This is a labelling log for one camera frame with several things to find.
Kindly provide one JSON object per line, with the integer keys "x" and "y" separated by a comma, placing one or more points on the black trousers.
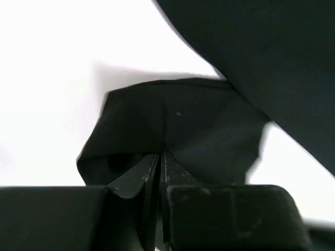
{"x": 277, "y": 58}

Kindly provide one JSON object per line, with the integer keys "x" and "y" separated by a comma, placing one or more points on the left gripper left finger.
{"x": 134, "y": 206}

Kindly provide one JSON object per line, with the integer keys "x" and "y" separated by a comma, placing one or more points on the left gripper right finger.
{"x": 185, "y": 210}

